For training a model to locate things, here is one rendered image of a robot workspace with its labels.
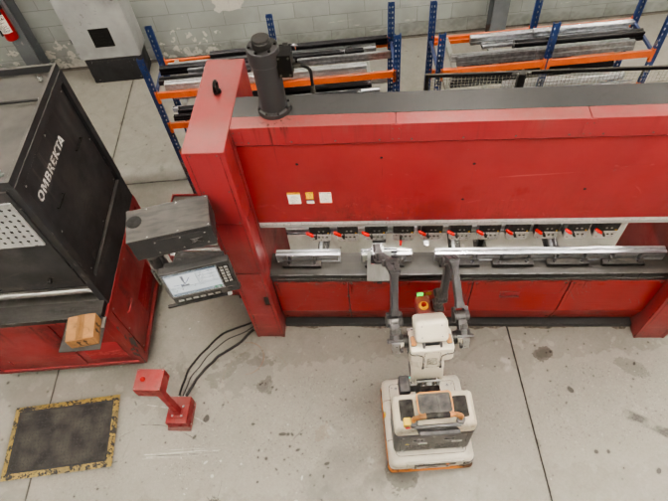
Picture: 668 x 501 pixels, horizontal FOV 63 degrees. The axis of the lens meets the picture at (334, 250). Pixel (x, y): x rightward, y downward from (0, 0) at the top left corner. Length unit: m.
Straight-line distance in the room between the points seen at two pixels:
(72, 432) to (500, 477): 3.45
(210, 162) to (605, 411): 3.57
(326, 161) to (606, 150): 1.64
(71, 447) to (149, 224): 2.39
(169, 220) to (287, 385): 2.01
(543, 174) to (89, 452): 4.02
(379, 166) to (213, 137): 1.01
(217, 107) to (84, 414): 2.97
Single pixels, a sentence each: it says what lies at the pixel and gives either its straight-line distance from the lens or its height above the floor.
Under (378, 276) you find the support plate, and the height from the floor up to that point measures 1.00.
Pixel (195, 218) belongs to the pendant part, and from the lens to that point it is 3.32.
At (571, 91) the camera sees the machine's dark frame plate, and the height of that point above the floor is 2.30.
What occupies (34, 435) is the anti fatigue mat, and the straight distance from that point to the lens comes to 5.38.
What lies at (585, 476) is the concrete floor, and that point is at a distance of 4.76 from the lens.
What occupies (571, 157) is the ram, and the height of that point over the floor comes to 1.98.
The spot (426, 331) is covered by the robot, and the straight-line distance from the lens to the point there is 3.42.
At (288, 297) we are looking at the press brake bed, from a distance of 4.54.
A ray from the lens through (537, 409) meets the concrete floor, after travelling 4.82.
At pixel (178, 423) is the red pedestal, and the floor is 0.09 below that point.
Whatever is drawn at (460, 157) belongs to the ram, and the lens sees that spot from 3.39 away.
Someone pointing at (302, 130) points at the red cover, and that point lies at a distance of 3.19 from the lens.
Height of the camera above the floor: 4.40
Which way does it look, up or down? 55 degrees down
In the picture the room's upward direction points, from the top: 7 degrees counter-clockwise
